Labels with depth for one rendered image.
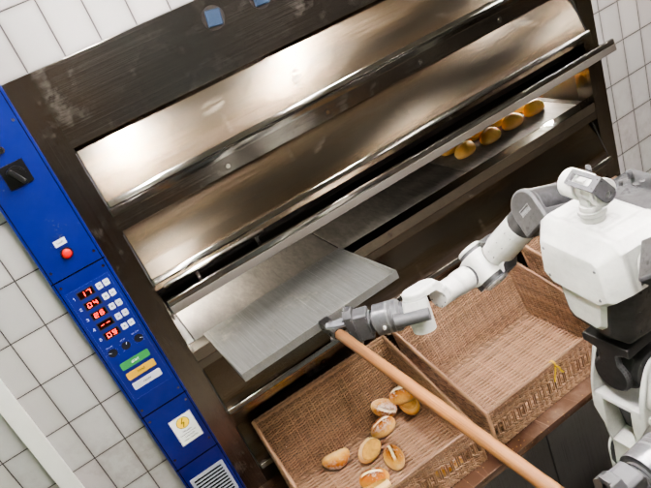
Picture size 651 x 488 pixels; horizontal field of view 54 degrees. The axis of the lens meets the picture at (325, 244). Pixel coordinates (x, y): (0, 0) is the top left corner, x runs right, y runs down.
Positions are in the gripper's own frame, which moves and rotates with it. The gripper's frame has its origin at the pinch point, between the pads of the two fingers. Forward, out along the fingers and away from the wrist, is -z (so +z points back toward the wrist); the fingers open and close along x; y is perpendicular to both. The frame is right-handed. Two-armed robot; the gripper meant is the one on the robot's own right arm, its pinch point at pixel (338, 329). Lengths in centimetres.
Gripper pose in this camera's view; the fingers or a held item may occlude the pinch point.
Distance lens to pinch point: 179.9
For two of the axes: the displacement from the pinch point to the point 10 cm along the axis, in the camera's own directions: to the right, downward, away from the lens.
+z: 9.3, -2.7, -2.4
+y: -0.8, 4.9, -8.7
